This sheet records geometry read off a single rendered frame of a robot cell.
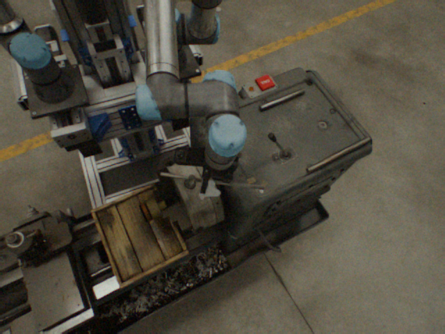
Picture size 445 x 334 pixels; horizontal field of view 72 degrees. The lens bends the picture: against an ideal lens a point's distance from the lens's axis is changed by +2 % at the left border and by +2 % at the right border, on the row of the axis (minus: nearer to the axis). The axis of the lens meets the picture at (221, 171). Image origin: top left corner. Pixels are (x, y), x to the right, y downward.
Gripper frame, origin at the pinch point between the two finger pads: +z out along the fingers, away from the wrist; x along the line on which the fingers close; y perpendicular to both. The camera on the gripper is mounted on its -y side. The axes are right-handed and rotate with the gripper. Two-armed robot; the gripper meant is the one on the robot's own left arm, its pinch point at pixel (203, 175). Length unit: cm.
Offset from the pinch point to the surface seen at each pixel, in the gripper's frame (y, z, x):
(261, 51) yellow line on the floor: 44, 159, 182
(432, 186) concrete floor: 191, 127, 61
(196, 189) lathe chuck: -1.1, 12.7, -1.8
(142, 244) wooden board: -19, 46, -21
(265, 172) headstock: 21.6, 9.0, 7.6
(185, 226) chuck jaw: -2.5, 23.1, -13.7
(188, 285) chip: 5, 74, -37
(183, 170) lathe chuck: -6.8, 13.5, 4.5
